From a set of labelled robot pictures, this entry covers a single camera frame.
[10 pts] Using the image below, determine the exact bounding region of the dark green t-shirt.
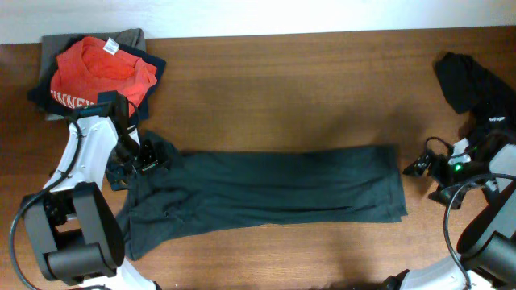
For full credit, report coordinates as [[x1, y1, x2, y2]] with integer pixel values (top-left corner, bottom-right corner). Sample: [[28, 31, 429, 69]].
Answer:
[[117, 131, 407, 260]]

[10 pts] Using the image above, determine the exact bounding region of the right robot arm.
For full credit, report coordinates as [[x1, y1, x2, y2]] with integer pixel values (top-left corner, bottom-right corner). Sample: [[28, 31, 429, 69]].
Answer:
[[379, 130, 515, 289]]

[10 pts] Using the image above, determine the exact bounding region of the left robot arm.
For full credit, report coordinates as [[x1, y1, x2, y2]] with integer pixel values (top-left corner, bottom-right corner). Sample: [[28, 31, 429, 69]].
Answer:
[[9, 91, 169, 289]]

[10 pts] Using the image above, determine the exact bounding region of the black clothes pile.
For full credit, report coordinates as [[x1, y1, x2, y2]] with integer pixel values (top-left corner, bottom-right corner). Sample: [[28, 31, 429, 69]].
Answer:
[[434, 52, 515, 143]]

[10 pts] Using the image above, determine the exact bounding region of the folded orange t-shirt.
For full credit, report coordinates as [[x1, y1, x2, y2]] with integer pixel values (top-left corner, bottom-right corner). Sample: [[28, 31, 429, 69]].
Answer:
[[49, 36, 158, 109]]

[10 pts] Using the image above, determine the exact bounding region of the folded navy t-shirt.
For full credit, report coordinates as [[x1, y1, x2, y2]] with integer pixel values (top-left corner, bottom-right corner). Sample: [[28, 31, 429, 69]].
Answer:
[[27, 35, 166, 124]]

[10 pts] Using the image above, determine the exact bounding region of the folded grey t-shirt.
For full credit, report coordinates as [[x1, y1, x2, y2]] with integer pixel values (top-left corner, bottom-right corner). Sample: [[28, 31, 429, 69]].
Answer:
[[27, 28, 147, 121]]

